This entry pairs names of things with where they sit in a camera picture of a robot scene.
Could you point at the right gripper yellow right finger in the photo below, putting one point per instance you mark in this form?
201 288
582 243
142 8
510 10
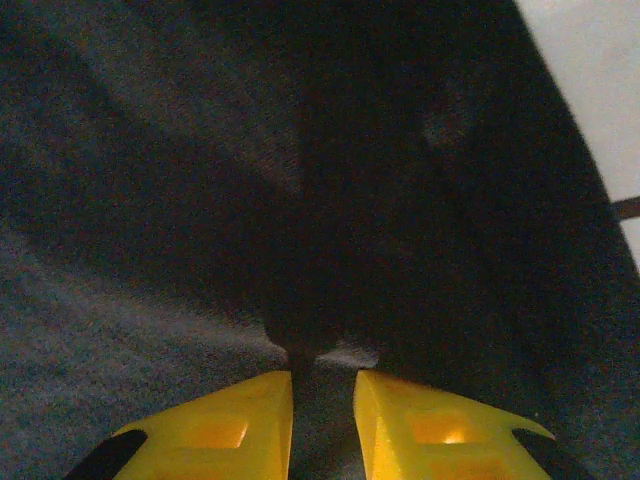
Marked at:
440 430

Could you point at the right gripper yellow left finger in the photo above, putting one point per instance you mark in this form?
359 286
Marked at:
215 430

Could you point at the dark charcoal t-shirt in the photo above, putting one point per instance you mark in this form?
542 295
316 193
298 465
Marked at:
200 200

